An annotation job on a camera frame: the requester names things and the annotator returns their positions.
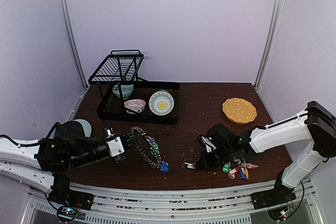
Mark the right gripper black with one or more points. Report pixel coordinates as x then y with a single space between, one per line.
206 156

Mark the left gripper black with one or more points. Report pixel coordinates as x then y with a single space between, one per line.
127 143

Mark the silver key with black head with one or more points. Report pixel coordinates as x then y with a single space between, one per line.
187 165

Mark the black keyring disc with rings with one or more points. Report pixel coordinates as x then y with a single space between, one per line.
144 148

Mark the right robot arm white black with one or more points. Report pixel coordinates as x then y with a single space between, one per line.
314 124

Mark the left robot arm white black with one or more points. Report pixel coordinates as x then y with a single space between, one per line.
43 163

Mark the green key tag on disc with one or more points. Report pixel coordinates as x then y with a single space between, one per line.
155 149

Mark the green key tag in pile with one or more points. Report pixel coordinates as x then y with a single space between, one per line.
226 167

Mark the pink patterned bowl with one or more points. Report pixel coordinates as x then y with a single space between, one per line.
134 106

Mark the red key tag in pile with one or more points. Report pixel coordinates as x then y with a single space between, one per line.
232 173

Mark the blue key tag on disc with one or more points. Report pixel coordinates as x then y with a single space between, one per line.
164 167

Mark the blue yellow patterned plate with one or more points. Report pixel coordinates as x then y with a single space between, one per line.
161 103

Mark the yellow key tag in pile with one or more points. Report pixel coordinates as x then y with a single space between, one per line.
246 173

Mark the teal ceramic bowl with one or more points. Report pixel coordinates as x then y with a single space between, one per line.
123 90

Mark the light teal plate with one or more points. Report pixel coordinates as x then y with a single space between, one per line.
86 126

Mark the red headed silver key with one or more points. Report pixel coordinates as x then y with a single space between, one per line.
251 166

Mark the yellow dotted plate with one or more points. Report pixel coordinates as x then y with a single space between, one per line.
239 111

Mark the right circuit board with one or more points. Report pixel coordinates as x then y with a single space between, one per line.
280 213

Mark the circuit board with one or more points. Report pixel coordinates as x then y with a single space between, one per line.
280 213
66 213

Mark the left circuit board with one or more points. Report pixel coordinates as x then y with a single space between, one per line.
66 213

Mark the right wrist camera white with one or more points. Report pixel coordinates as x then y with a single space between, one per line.
206 143

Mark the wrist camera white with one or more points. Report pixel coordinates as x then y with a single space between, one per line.
114 143
206 143

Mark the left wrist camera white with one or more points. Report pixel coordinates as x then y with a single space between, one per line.
114 143

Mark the black wire dish rack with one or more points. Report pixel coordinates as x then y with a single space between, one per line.
121 67

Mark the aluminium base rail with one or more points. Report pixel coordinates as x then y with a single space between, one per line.
217 205

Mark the left aluminium frame post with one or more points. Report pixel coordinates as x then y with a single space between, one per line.
72 43

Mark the aluminium frame post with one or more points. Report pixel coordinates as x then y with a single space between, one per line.
72 43
270 40

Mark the right aluminium frame post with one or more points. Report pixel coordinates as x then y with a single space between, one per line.
270 40

